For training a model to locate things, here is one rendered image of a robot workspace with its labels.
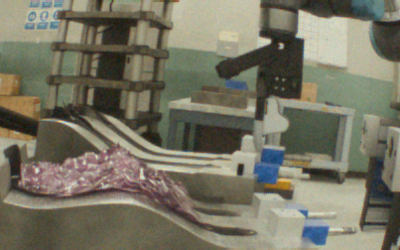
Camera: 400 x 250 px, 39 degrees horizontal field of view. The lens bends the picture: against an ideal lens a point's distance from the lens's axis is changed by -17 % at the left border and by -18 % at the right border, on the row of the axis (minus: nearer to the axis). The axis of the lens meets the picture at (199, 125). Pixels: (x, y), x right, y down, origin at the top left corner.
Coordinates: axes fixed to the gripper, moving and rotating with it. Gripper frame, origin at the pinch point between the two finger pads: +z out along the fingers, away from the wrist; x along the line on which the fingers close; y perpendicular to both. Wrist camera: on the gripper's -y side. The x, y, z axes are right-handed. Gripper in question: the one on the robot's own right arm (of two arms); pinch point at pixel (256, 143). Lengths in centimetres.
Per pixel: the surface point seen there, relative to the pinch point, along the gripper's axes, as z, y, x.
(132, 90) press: 7, -127, 368
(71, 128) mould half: 0.0, -28.2, -17.6
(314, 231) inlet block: 6.5, 12.3, -39.3
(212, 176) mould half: 4.0, -4.4, -17.6
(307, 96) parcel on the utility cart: -1, 4, 583
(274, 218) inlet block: 5.1, 6.7, -39.5
